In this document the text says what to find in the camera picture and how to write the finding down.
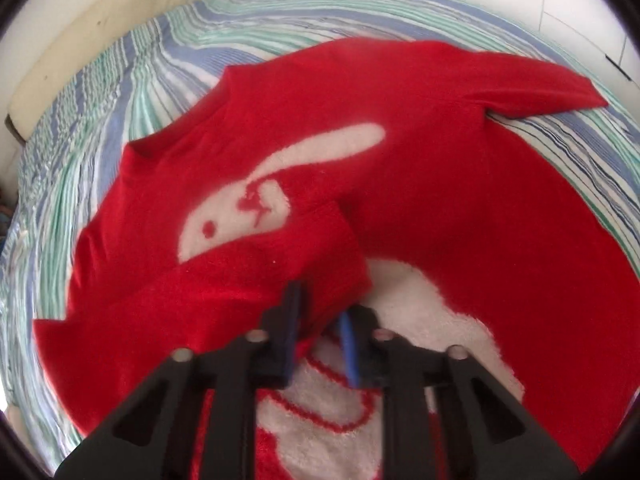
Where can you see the red sweater with white rabbit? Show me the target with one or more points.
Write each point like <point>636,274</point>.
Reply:
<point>425,185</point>

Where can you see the cream padded headboard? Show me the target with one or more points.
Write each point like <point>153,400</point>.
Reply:
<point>75,35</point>

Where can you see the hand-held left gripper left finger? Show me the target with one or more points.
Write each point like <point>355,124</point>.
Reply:
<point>292,330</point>

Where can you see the striped bed sheet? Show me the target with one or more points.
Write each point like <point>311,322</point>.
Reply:
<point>150,60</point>

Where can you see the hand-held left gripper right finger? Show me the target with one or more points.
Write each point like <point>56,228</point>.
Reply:
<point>350,355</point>

